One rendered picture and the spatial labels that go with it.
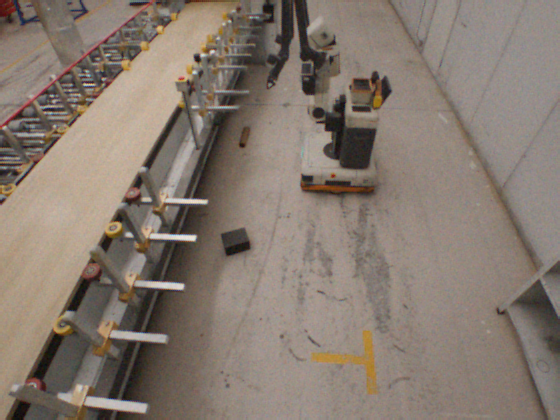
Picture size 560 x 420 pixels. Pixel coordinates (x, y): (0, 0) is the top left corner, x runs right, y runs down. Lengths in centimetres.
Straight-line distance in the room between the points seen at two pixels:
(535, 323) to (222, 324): 205
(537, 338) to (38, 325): 269
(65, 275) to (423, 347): 208
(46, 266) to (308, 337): 154
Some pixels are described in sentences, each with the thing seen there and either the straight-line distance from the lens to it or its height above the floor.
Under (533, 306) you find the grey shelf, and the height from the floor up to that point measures 14.
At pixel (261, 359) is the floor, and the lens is 219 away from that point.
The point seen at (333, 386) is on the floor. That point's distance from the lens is 216.
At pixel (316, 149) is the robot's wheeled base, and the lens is 306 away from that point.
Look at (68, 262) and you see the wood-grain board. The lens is 174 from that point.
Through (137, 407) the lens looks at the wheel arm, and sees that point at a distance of 138.
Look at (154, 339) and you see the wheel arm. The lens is 142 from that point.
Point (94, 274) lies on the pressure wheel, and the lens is 162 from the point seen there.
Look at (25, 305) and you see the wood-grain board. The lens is 172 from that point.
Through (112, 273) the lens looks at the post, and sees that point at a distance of 147.
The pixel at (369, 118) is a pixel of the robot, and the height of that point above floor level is 79.
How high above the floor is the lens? 208
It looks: 49 degrees down
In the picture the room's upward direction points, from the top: 2 degrees counter-clockwise
